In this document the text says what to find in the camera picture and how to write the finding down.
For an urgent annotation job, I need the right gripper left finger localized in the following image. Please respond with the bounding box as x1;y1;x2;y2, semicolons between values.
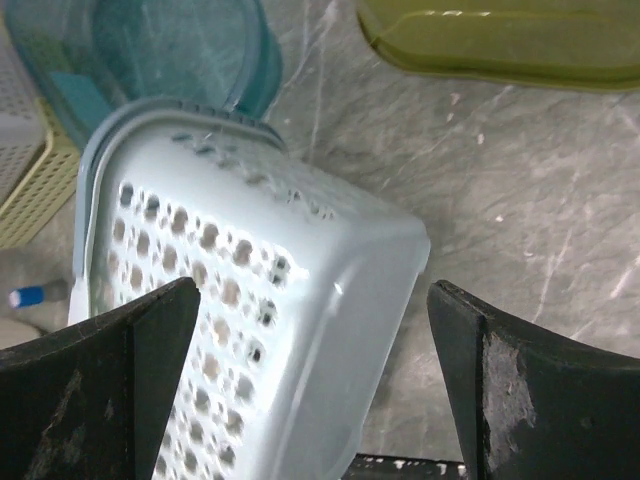
1;277;200;479

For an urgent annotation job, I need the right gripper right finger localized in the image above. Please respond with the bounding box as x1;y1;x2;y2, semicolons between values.
427;280;639;479

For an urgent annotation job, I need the light blue perforated basket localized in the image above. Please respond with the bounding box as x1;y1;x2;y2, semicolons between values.
68;98;430;479

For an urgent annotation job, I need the olive green plastic basket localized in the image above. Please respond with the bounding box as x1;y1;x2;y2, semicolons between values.
355;1;639;92

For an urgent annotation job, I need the cream cylindrical appliance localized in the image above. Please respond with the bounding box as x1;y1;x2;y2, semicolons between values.
0;317;41;350

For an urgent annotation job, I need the blue white small object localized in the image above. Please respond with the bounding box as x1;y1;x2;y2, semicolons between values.
8;281;68;309

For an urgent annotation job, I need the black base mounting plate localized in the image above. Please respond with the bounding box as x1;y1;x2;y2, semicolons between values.
341;453;469;480

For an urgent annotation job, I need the pale yellow perforated basket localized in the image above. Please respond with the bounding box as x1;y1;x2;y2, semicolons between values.
1;97;80;250

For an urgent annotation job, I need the white perforated basket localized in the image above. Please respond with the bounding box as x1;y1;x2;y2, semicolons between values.
0;31;46;202

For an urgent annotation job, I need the teal transparent plastic tub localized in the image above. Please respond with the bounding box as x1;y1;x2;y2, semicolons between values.
4;0;282;147

